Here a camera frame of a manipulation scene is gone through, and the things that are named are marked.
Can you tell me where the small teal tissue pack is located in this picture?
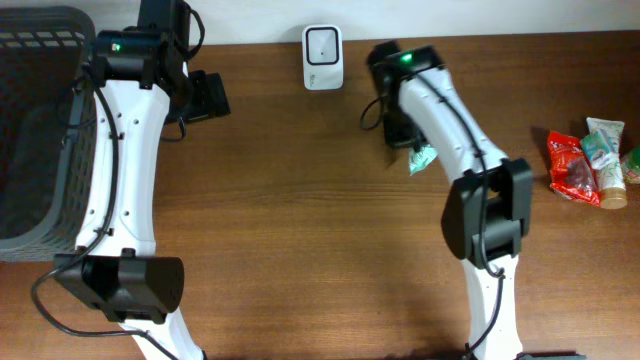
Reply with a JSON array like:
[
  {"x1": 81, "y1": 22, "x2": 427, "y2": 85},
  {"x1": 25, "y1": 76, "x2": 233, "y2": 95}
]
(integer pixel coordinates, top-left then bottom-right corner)
[{"x1": 580, "y1": 129, "x2": 616, "y2": 170}]

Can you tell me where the teal wet wipes pack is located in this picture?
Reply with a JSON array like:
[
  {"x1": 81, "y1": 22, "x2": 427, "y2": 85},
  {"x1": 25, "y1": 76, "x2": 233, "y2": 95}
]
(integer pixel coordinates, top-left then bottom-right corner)
[{"x1": 408, "y1": 145, "x2": 438, "y2": 176}]

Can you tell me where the green lid jar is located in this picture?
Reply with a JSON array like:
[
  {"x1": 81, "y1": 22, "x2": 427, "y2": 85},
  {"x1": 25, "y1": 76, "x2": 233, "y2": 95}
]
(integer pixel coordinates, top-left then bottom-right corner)
[{"x1": 620, "y1": 146, "x2": 640, "y2": 184}]

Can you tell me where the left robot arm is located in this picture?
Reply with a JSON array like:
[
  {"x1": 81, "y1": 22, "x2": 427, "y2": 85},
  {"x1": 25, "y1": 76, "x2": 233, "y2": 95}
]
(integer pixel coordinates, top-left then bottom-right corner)
[{"x1": 51, "y1": 0, "x2": 230, "y2": 359}]

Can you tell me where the red candy bag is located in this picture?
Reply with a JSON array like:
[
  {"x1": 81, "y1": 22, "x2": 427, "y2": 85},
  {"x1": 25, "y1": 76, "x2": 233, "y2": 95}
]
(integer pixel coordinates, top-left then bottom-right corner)
[{"x1": 547, "y1": 131, "x2": 601, "y2": 207}]

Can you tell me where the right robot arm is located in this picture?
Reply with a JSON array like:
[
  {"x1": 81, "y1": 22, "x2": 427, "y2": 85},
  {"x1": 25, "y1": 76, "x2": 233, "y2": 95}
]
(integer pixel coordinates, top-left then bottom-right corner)
[{"x1": 366, "y1": 41, "x2": 533, "y2": 359}]

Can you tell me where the grey plastic mesh basket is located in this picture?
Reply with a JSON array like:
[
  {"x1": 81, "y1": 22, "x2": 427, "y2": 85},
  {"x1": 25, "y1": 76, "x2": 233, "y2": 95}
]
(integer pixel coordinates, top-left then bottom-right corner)
[{"x1": 1, "y1": 6, "x2": 96, "y2": 262}]

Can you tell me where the white barcode scanner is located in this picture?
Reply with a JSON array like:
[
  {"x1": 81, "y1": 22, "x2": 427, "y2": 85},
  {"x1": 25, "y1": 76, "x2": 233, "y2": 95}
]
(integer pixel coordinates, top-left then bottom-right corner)
[{"x1": 301, "y1": 24, "x2": 344, "y2": 91}]

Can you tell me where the white leaf-print cream tube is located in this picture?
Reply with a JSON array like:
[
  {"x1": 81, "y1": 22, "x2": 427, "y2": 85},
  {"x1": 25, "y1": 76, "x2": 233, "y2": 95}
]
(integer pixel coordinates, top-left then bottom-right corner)
[{"x1": 586, "y1": 117, "x2": 628, "y2": 210}]

